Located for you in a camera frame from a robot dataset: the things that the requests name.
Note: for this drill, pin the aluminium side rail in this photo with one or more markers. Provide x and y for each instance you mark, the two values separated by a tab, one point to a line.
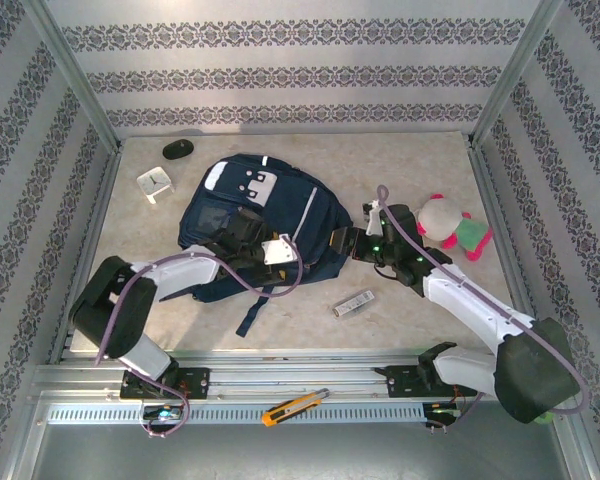
100	200
486	175

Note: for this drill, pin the left controller circuit board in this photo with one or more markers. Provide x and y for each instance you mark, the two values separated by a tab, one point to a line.
162	413

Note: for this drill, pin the small white desk clock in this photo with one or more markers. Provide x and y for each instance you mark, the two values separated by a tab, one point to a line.
152	184

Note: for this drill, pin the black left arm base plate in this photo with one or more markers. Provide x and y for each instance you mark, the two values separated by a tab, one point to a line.
195	382

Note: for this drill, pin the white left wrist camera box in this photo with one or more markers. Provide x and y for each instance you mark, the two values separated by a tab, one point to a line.
280	252

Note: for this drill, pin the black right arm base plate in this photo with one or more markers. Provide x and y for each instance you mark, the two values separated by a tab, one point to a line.
402	382

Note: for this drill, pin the grey sheet metal tray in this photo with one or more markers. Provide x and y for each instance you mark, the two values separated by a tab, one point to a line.
300	455

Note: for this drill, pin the white pink green plush toy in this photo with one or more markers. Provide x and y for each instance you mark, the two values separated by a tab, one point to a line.
445	220

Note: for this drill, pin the right controller circuit board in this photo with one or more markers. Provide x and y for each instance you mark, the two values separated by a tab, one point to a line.
442	411

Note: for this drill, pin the navy blue backpack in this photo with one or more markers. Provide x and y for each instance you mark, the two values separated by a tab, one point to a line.
280	200

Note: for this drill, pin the aluminium mounting rail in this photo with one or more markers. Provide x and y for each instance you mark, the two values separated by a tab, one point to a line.
290	372

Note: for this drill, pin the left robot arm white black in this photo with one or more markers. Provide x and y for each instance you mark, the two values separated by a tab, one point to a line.
180	270

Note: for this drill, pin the green tape roll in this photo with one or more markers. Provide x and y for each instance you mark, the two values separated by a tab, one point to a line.
544	419

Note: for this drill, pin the orange utility knife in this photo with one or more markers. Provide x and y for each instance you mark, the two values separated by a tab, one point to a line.
292	407

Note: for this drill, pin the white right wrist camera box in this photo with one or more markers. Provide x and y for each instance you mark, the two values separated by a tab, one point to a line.
374	220

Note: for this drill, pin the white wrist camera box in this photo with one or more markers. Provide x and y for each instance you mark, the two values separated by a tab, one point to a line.
280	252
374	220

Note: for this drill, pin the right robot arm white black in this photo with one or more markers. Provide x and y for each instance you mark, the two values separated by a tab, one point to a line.
460	305

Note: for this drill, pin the controller circuit board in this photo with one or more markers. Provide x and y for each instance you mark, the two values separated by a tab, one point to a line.
162	413
442	411

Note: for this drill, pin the black computer mouse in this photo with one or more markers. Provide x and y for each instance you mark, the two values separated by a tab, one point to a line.
177	150

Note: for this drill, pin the aluminium frame post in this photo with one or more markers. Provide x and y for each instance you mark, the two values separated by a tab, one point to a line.
70	75
515	75

